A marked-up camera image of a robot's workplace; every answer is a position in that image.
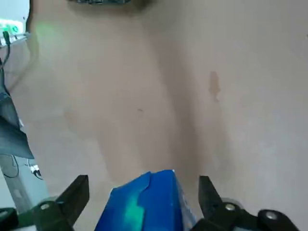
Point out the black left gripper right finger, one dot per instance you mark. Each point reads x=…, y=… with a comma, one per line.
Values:
x=216, y=211

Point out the blue cookie box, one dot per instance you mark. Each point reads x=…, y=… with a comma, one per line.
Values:
x=154, y=204

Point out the white power strip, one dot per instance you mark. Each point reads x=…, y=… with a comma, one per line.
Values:
x=34, y=169

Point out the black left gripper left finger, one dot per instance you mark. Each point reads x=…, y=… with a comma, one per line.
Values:
x=60, y=211

